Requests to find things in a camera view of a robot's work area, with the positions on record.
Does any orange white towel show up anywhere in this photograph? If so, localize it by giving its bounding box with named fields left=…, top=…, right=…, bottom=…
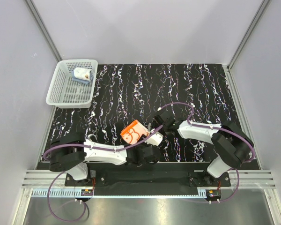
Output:
left=120, top=120, right=149, bottom=144

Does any blue white bear towel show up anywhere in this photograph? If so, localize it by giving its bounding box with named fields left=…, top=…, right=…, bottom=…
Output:
left=71, top=67, right=95, bottom=84

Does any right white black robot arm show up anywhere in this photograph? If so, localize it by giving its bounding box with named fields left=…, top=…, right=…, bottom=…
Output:
left=153, top=109, right=255, bottom=186

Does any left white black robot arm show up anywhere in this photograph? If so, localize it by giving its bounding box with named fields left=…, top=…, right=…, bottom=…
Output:
left=43, top=131, right=163, bottom=186

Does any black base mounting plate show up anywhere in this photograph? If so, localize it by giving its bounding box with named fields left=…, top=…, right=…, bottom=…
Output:
left=65, top=162, right=231, bottom=197

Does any white perforated plastic basket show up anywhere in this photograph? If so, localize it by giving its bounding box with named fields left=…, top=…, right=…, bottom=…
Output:
left=46, top=59, right=98, bottom=109

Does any aluminium rail frame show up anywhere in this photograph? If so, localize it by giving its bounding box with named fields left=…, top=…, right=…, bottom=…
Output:
left=21, top=170, right=276, bottom=199

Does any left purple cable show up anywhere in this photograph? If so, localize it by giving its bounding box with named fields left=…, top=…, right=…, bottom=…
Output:
left=43, top=125, right=164, bottom=222

